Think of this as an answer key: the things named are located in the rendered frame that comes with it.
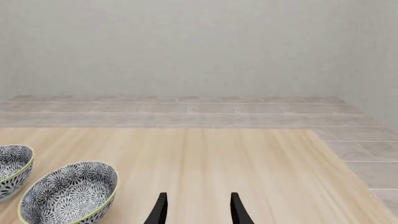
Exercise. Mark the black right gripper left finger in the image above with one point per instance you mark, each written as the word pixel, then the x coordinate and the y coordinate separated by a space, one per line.
pixel 159 212

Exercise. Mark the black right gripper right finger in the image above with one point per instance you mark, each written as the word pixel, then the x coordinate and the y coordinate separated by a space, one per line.
pixel 238 212

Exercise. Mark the black white patterned bowl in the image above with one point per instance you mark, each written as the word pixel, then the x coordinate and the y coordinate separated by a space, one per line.
pixel 12 168
pixel 70 193

